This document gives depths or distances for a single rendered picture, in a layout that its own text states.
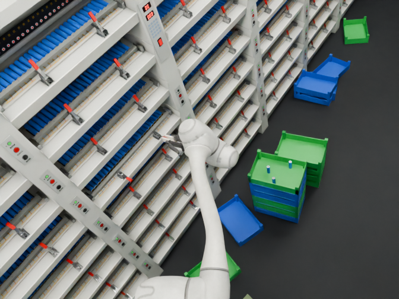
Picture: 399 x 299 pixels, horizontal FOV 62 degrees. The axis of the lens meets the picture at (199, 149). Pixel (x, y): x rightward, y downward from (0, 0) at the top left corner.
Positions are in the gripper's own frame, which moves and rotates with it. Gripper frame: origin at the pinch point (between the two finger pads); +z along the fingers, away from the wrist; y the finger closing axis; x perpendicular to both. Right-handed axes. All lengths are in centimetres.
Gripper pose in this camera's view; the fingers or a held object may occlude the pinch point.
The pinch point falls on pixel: (168, 139)
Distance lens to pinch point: 161.0
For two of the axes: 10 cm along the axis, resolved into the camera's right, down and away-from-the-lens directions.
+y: 5.8, -7.2, 3.7
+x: -4.1, -6.5, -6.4
